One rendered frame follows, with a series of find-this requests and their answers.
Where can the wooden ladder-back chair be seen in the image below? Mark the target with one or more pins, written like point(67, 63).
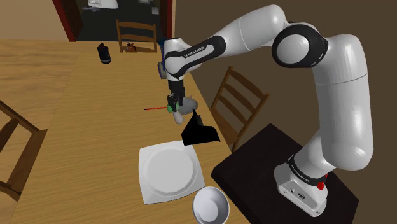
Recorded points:
point(136, 38)
point(223, 118)
point(24, 155)

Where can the dark red door frame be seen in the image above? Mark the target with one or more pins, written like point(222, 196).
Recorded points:
point(63, 18)

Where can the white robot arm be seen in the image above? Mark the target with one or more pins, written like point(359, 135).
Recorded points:
point(341, 93)

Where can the white square plate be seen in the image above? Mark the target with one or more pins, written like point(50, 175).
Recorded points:
point(169, 172)

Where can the black robot stand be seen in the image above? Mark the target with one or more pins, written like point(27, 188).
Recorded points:
point(248, 180)

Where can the grey rounded object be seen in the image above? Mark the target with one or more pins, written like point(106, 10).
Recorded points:
point(188, 106)

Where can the wooden table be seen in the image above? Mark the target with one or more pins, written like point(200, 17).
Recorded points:
point(93, 139)

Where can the white bottle with green band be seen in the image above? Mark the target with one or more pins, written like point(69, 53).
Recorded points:
point(178, 118)

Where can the black jar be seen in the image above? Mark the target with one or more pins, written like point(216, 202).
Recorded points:
point(104, 54)

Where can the silver bowl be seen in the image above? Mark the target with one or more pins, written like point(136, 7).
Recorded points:
point(211, 208)

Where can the black angular object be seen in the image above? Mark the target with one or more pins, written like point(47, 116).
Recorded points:
point(198, 133)

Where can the red pen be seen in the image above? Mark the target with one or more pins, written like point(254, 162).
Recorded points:
point(155, 108)

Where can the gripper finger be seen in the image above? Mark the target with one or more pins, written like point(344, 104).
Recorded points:
point(177, 104)
point(170, 101)

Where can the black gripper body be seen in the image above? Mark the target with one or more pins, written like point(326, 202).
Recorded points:
point(176, 86)

